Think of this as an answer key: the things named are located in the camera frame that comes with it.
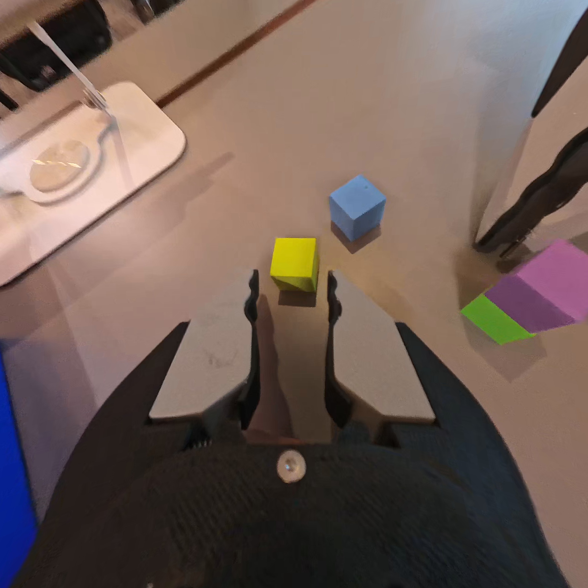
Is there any black office chair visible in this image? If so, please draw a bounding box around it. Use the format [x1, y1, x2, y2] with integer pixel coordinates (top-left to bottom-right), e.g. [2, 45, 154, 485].
[0, 0, 113, 111]

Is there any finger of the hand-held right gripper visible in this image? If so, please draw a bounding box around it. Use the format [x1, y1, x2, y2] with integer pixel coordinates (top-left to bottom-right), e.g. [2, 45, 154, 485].
[474, 0, 588, 258]

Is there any yellow foam cube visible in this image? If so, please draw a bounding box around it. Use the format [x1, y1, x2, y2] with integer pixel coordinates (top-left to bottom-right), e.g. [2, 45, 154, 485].
[269, 237, 320, 293]

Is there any blue foam cube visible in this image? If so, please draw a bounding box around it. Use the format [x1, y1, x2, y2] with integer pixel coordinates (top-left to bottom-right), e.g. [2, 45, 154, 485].
[329, 175, 386, 243]

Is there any green foam cube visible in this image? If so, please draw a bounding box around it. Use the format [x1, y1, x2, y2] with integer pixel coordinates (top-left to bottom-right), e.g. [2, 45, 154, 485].
[461, 293, 536, 345]

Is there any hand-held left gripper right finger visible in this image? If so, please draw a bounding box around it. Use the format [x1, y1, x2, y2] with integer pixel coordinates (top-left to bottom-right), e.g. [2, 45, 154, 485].
[324, 270, 436, 429]

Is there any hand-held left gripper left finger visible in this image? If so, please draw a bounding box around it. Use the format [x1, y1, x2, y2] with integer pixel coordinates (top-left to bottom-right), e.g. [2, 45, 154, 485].
[148, 269, 262, 431]

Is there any white document stand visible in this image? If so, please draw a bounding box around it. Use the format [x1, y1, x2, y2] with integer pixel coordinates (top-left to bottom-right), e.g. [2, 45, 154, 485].
[0, 21, 187, 288]

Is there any purple foam cube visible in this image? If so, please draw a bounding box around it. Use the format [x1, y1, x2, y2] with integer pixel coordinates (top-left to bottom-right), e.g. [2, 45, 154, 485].
[484, 239, 588, 334]

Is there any blue plastic bin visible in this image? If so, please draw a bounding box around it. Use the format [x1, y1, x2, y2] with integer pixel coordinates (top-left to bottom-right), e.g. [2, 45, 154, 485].
[0, 340, 38, 588]

